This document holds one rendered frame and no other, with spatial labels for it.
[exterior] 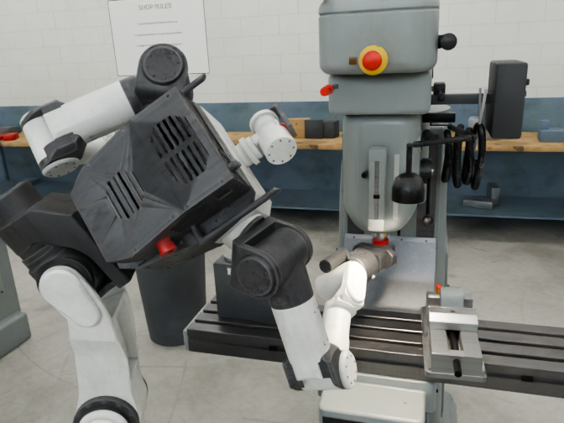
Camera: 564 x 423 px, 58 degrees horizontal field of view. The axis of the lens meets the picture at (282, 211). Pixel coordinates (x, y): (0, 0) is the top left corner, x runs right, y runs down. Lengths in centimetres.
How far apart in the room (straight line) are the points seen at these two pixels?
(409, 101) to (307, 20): 451
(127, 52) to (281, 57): 188
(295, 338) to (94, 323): 41
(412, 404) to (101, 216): 95
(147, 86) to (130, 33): 545
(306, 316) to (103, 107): 58
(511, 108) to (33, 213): 124
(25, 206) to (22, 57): 637
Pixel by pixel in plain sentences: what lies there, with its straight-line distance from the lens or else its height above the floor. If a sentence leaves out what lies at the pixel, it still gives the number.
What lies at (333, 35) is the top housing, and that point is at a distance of 117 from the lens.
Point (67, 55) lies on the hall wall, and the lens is 702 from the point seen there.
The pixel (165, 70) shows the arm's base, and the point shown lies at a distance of 107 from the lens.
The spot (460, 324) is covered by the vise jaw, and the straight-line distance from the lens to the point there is 148.
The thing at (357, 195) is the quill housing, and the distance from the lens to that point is 134.
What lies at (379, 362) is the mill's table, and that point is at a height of 94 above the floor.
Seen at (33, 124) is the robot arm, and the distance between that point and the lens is 118.
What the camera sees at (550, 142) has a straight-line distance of 511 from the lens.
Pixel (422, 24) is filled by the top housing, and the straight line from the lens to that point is 115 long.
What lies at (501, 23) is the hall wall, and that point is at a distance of 560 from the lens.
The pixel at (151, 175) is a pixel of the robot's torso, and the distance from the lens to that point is 91.
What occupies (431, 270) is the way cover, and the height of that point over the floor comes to 104.
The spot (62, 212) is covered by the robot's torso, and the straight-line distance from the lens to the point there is 108.
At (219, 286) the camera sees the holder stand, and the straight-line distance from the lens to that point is 163.
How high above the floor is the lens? 180
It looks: 18 degrees down
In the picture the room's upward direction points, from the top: 3 degrees counter-clockwise
